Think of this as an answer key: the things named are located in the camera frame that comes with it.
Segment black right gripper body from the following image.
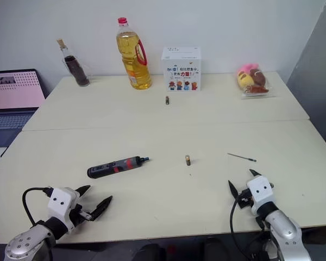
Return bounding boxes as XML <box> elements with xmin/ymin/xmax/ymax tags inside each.
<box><xmin>236</xmin><ymin>187</ymin><xmax>253</xmax><ymax>210</ymax></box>

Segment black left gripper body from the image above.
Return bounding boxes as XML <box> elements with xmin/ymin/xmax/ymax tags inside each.
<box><xmin>69</xmin><ymin>202</ymin><xmax>95</xmax><ymax>228</ymax></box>

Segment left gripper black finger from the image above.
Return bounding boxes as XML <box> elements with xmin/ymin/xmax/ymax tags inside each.
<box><xmin>90</xmin><ymin>195</ymin><xmax>114</xmax><ymax>221</ymax></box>
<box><xmin>75</xmin><ymin>185</ymin><xmax>91</xmax><ymax>197</ymax></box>

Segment thin metal rod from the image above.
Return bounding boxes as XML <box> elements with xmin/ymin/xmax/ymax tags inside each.
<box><xmin>227</xmin><ymin>153</ymin><xmax>258</xmax><ymax>163</ymax></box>

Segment grey and red electric screwdriver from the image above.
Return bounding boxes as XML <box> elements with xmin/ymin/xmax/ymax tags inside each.
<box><xmin>86</xmin><ymin>156</ymin><xmax>151</xmax><ymax>179</ymax></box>

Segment bagged plush toys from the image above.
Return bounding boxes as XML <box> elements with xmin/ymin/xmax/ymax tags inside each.
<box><xmin>235</xmin><ymin>62</ymin><xmax>278</xmax><ymax>100</ymax></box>

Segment corked glass bottle dark liquid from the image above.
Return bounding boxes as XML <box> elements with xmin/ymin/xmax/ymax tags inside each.
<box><xmin>56</xmin><ymin>39</ymin><xmax>91</xmax><ymax>88</ymax></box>

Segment open laptop pink screen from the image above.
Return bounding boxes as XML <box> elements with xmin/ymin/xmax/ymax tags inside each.
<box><xmin>0</xmin><ymin>69</ymin><xmax>46</xmax><ymax>149</ymax></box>

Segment white printed cardboard box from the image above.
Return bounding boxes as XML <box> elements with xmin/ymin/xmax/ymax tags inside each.
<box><xmin>160</xmin><ymin>46</ymin><xmax>202</xmax><ymax>92</ymax></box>

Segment cooking oil bottle red cap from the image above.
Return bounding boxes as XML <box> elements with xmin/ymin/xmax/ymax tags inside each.
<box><xmin>115</xmin><ymin>17</ymin><xmax>153</xmax><ymax>90</ymax></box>

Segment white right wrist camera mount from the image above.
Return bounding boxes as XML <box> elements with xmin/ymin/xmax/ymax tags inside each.
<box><xmin>246</xmin><ymin>175</ymin><xmax>274</xmax><ymax>215</ymax></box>

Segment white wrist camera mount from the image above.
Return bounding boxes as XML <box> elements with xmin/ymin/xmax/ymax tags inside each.
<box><xmin>246</xmin><ymin>175</ymin><xmax>274</xmax><ymax>215</ymax></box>
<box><xmin>47</xmin><ymin>187</ymin><xmax>82</xmax><ymax>234</ymax></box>

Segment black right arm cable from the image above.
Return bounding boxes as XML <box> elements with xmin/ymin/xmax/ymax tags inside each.
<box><xmin>229</xmin><ymin>200</ymin><xmax>247</xmax><ymax>261</ymax></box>

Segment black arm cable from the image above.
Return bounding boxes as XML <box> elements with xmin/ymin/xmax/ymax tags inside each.
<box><xmin>22</xmin><ymin>187</ymin><xmax>52</xmax><ymax>228</ymax></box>
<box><xmin>229</xmin><ymin>200</ymin><xmax>247</xmax><ymax>261</ymax></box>

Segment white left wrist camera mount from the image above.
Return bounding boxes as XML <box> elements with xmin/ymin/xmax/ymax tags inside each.
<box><xmin>47</xmin><ymin>187</ymin><xmax>82</xmax><ymax>234</ymax></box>

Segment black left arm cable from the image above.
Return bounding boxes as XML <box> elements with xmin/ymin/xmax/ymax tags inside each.
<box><xmin>22</xmin><ymin>187</ymin><xmax>52</xmax><ymax>228</ymax></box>

